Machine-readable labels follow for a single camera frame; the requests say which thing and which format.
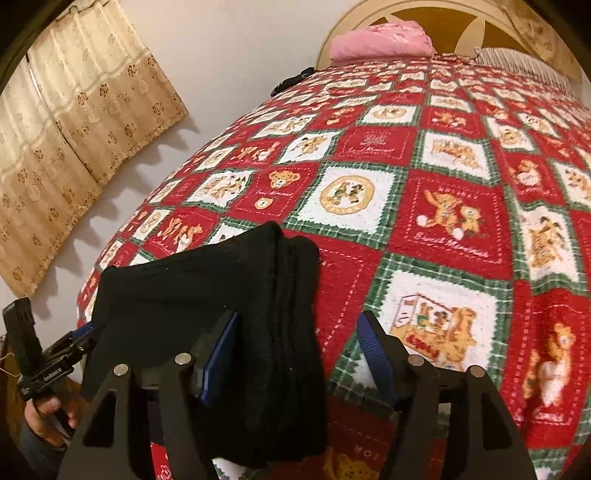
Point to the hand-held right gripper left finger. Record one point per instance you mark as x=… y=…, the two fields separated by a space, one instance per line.
x=221 y=360

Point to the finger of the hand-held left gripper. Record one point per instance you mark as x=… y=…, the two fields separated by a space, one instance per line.
x=85 y=334

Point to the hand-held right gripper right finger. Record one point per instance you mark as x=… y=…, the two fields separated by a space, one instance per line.
x=376 y=355

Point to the black pants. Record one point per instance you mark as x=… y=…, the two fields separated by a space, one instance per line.
x=277 y=323

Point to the person's left forearm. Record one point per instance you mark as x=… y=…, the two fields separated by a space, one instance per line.
x=39 y=457

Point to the person's left hand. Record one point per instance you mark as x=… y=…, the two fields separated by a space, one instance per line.
x=51 y=413

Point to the red bear printed blanket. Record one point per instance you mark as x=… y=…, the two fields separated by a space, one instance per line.
x=415 y=138

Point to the small black object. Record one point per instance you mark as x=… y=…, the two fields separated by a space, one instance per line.
x=291 y=82

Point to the pink pillow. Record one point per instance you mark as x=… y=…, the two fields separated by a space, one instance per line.
x=383 y=41

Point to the grey striped pillow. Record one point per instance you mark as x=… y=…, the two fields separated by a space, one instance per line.
x=521 y=67

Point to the cream round headboard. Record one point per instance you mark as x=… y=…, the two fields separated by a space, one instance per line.
x=461 y=27

